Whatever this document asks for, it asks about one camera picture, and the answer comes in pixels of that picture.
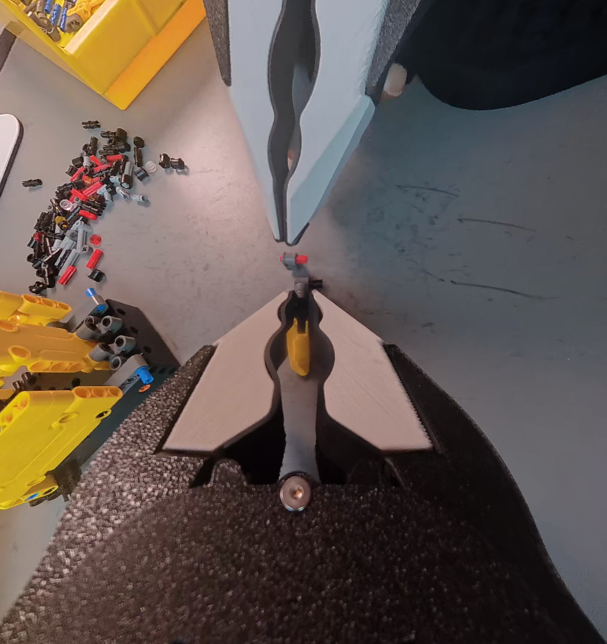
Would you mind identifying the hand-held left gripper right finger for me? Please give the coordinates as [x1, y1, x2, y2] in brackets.
[309, 292, 435, 479]

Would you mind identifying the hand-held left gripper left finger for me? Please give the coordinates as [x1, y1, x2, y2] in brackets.
[161, 292, 292, 482]

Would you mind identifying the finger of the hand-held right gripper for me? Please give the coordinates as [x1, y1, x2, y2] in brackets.
[227, 0, 287, 244]
[284, 0, 390, 245]

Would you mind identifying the small yellow lego subassembly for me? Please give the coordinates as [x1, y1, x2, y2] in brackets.
[287, 280, 324, 378]

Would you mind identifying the yellow black lego model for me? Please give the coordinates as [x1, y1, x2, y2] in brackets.
[0, 287, 178, 514]

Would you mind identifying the pile of small lego pins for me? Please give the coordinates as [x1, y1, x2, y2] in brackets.
[22, 119, 188, 294]

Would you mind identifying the heap of lego parts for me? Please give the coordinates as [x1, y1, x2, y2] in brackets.
[17, 0, 108, 41]

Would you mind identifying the yellow bin with small parts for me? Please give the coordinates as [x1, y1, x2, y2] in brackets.
[0, 0, 206, 109]

